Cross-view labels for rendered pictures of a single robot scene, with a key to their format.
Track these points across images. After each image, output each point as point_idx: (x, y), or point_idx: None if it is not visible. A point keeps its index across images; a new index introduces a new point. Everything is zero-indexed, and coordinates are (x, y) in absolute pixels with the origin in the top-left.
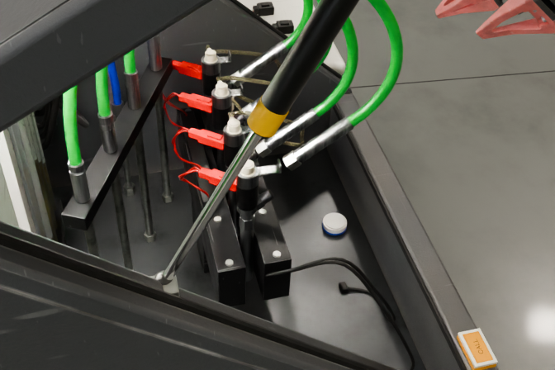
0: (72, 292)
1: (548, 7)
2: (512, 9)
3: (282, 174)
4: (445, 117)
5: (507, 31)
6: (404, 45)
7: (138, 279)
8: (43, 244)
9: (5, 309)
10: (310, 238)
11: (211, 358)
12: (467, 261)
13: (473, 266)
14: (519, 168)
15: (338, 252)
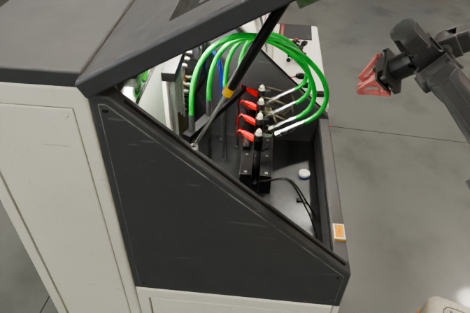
0: (159, 136)
1: (382, 84)
2: (368, 82)
3: (289, 149)
4: (406, 154)
5: (368, 93)
6: (395, 114)
7: (183, 142)
8: (154, 119)
9: (138, 136)
10: (291, 177)
11: (203, 178)
12: (395, 227)
13: (397, 230)
14: (440, 188)
15: (301, 186)
